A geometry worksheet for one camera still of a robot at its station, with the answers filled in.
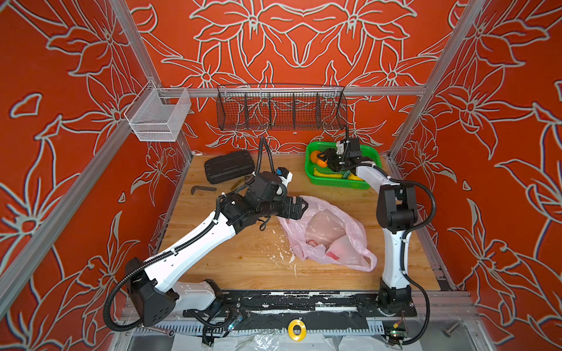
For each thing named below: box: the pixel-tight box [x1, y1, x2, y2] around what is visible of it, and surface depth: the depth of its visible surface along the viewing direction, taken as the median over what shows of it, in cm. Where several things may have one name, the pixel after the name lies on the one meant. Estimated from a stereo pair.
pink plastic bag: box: [276, 195, 377, 272], surface depth 79 cm
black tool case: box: [204, 150, 256, 184], surface depth 109 cm
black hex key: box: [190, 185, 218, 196], surface depth 106 cm
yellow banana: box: [313, 168, 344, 179], surface depth 109 cm
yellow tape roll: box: [287, 318, 307, 343], surface depth 69 cm
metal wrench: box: [141, 325, 176, 338], surface depth 70 cm
